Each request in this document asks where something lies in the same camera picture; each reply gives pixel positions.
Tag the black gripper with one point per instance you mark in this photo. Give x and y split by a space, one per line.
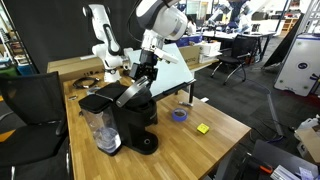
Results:
145 68

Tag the black Keurig coffee maker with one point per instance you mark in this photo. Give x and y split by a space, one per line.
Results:
136 116

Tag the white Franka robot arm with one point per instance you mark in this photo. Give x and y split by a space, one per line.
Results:
160 20

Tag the white whiteboard panel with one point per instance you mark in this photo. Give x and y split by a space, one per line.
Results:
173 73

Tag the black flat pad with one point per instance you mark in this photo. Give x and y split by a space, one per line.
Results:
111 90

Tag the black whiteboard stand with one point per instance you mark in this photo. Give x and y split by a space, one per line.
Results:
180 87

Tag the white marker pen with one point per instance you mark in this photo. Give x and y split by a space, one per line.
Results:
185 104

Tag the blue tape roll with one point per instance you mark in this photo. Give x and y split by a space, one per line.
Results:
179 115

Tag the printed cardboard box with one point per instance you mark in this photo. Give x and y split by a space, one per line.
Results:
190 55

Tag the blue storage bin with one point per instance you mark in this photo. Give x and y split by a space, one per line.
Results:
190 40

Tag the long flat cardboard box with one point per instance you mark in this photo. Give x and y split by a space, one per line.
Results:
73 66

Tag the small metal clip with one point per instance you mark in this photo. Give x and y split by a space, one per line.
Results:
72 97

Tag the seated person white shirt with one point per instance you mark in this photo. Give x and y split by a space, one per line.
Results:
191 26

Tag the stacked white boxes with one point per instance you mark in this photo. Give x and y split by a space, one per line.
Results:
210 50

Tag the yellow square block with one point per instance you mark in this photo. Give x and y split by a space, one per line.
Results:
203 128

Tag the black office chair silver legs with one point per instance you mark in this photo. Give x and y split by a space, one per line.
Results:
236 56

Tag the black curtain backdrop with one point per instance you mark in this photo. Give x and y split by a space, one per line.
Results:
56 30

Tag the blue cooler box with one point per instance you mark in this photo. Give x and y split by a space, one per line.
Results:
26 69

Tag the black mesh office chair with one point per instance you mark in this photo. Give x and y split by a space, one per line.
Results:
30 116

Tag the white panel blue logo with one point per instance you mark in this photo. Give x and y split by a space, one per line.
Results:
300 65

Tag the black equipment case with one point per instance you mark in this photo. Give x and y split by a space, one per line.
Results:
283 160

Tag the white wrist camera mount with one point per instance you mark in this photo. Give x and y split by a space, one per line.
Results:
166 56

